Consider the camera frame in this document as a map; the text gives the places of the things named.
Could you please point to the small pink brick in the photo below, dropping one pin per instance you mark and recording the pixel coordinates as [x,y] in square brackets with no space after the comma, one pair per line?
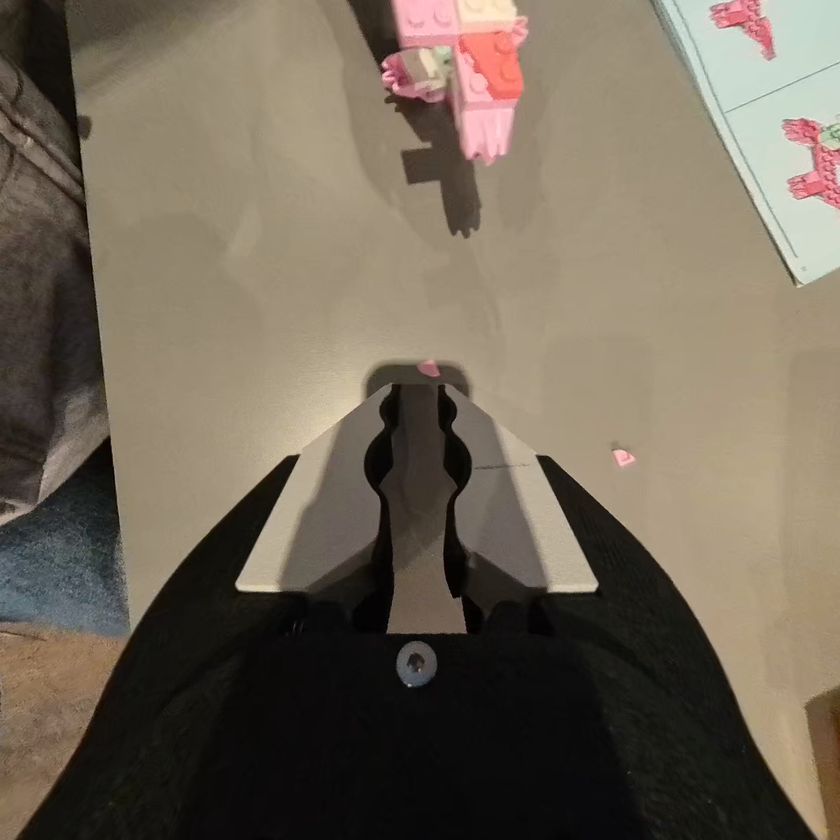
[623,457]
[430,369]

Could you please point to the red and pink plate assembly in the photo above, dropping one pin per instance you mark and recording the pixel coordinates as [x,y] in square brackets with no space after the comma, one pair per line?
[492,65]

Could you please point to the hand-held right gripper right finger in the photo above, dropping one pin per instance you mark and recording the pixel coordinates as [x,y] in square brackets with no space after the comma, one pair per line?
[525,525]

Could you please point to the open pale blue instruction booklet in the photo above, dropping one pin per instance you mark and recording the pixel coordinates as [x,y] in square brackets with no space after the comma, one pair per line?
[774,79]

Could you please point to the person's grey hoodie torso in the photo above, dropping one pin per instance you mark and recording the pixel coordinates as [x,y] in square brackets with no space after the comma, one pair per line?
[39,295]

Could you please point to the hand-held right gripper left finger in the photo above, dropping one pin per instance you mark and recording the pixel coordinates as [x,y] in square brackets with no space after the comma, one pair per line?
[308,525]

